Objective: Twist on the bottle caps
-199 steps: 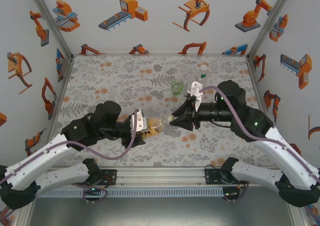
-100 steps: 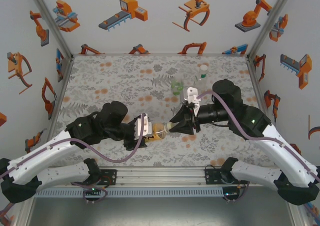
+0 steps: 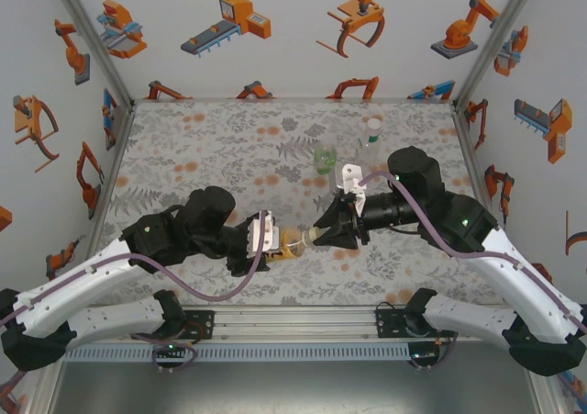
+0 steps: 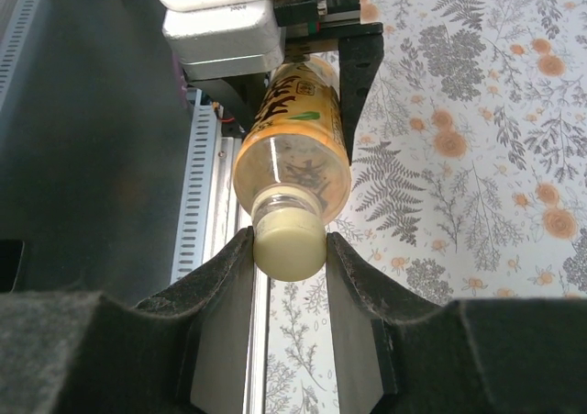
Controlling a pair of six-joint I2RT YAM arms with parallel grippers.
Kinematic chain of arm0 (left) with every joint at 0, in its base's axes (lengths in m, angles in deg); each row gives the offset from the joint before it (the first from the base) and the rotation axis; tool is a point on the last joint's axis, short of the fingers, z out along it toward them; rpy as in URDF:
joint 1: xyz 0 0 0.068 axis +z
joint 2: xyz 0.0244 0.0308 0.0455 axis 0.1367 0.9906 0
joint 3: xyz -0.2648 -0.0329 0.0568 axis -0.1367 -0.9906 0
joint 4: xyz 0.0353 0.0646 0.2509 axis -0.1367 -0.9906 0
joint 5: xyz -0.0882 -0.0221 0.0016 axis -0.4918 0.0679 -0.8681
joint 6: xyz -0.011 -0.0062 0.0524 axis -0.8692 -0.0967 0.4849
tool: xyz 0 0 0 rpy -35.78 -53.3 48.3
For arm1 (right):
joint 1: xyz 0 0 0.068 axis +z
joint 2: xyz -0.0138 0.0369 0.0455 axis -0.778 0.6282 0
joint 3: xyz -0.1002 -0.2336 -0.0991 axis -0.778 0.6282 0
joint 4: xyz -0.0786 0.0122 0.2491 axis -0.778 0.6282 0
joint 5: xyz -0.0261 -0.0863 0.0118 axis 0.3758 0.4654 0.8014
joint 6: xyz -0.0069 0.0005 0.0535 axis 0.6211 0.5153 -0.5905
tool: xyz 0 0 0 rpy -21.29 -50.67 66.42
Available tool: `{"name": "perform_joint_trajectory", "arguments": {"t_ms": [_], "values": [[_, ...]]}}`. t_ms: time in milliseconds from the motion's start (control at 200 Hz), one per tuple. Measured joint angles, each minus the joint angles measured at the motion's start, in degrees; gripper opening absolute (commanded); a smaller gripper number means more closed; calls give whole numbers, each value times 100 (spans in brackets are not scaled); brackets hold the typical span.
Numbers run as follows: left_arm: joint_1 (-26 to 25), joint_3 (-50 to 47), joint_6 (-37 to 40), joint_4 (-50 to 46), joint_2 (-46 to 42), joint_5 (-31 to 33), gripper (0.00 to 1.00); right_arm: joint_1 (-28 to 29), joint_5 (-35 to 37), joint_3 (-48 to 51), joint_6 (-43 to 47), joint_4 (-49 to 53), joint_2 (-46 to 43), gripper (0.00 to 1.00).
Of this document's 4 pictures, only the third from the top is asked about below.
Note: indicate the pale yellow bottle cap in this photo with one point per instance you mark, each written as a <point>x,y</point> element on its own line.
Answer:
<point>313,238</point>

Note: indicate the amber plastic bottle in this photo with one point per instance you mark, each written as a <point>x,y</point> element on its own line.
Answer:
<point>293,239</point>

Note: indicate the clear bottle dark green label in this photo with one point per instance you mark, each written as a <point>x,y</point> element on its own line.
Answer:
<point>369,150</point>

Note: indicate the clear bottle light green label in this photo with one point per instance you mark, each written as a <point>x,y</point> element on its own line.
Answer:
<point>324,159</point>

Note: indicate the white bottle cap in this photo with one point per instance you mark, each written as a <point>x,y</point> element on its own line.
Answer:
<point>374,124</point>

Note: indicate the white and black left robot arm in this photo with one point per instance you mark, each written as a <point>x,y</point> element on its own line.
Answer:
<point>73,281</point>

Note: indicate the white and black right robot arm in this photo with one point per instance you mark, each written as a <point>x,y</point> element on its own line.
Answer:
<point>518,276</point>

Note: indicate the floral patterned table cover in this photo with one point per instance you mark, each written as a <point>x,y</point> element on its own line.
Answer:
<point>367,285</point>

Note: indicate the small circuit board green light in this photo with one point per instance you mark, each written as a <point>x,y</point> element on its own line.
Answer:
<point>170,347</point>
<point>422,355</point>

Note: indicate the aluminium side rail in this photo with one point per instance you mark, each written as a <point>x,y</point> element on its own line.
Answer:
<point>114,157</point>
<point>468,148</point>

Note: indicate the aluminium mounting rail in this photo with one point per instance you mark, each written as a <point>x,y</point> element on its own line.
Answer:
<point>293,324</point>

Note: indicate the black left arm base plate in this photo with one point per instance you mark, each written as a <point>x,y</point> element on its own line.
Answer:
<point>204,315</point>

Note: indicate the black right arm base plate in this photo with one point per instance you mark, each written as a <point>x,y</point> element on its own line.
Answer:
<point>387,324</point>

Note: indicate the aluminium frame post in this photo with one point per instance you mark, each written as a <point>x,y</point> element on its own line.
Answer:
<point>500,33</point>
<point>90,33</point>

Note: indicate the aluminium frame leg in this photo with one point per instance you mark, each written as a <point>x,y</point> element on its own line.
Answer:
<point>546,398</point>
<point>46,391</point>

